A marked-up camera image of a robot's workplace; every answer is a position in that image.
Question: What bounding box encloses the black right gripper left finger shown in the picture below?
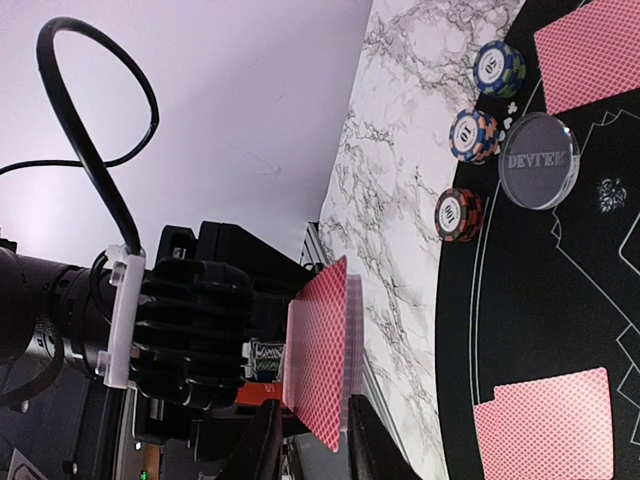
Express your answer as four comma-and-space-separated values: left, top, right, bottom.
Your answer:
215, 399, 283, 480

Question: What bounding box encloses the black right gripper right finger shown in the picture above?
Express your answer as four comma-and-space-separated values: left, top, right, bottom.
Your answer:
347, 395, 420, 480

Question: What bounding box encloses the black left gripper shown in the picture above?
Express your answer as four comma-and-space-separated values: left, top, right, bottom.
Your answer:
95, 220, 331, 471

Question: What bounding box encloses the red playing card deck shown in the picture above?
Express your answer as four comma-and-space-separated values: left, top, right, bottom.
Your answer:
282, 257, 364, 453

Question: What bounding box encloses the red card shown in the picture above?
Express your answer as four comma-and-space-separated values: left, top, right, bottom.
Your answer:
534, 0, 639, 115
473, 368, 614, 479

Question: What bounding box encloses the red poker chip stack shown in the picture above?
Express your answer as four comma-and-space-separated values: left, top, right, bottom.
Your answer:
434, 188, 484, 242

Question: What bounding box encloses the black white poker chip stack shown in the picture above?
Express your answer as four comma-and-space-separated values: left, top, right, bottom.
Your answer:
449, 109, 499, 165

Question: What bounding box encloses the green poker chip stack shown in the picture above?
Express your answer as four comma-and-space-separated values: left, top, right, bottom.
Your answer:
473, 40, 526, 99

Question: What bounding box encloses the round black poker mat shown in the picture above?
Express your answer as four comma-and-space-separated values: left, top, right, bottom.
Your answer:
435, 1, 639, 479

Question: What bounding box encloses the silver dealer button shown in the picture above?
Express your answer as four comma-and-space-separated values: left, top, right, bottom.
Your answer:
498, 112, 580, 210

